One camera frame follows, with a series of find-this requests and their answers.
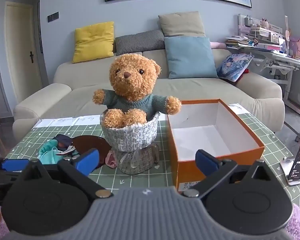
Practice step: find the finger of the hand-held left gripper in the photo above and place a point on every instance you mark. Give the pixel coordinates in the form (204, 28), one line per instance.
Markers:
(0, 185)
(12, 165)

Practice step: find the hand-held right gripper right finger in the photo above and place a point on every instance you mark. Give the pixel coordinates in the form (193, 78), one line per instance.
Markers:
(206, 163)

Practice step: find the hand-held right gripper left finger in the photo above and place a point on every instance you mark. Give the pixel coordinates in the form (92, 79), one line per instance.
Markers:
(86, 161)

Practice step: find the pink cloth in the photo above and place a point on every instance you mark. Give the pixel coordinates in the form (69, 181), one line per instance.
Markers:
(111, 158)

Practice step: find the orange cardboard box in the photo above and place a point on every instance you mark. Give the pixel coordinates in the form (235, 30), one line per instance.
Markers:
(202, 135)

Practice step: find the navy fabric pouch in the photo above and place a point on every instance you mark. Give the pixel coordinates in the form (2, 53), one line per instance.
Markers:
(61, 140)

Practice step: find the teal soft toy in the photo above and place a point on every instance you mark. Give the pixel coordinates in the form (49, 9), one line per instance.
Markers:
(50, 152)

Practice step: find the brown teddy bear bouquet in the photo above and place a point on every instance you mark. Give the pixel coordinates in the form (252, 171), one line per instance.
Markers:
(132, 80)

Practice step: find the dark brown oval pad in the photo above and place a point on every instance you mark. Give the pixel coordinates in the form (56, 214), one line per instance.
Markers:
(90, 143)

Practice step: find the green checked tablecloth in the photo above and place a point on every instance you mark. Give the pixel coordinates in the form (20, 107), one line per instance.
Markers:
(140, 178)

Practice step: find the beige sofa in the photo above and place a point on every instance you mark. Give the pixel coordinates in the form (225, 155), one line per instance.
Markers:
(202, 90)

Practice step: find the white phone stand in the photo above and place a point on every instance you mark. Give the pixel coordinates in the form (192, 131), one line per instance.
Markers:
(288, 171)

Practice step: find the blue printed cushion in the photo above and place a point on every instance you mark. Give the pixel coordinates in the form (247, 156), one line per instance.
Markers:
(235, 66)

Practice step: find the light blue cushion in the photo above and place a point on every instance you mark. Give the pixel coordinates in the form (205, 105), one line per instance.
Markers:
(190, 57)

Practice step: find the cream door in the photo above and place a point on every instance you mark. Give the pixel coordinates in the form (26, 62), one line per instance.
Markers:
(20, 55)

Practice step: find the pink plush on sofa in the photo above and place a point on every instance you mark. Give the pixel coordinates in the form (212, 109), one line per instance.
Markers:
(217, 45)

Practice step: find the yellow cushion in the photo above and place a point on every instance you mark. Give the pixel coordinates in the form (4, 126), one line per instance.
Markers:
(93, 41)

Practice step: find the white study desk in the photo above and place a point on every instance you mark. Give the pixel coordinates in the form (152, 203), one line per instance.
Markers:
(282, 65)

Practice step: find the stack of books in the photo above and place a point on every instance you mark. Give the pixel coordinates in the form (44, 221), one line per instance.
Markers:
(237, 42)

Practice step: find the grey checked cushion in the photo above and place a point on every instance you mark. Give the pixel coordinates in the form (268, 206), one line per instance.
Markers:
(140, 42)

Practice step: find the beige cushion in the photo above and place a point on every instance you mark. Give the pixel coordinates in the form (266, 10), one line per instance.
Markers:
(181, 23)

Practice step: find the white desk shelf organiser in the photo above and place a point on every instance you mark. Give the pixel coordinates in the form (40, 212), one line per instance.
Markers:
(262, 32)

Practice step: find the purple bag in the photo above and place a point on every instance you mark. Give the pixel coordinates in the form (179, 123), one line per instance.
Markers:
(296, 46)

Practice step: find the dark wall switch panel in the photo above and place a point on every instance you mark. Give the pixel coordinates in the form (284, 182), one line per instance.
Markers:
(53, 16)

